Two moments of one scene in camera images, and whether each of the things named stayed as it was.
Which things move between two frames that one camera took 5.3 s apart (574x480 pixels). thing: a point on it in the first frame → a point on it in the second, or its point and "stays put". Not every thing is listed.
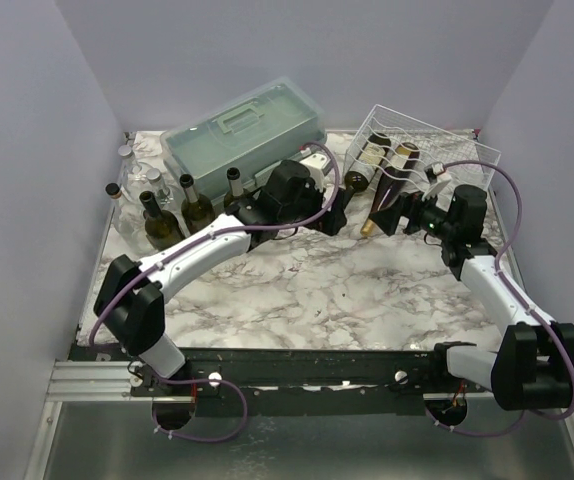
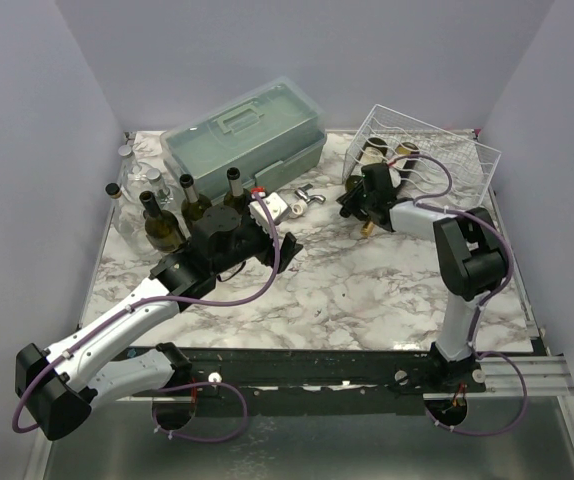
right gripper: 406,215 → 359,201
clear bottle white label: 128,220 stays put
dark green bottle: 196,209 stays put
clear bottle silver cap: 162,193 stays put
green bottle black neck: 162,227 stays put
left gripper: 330,222 → 268,255
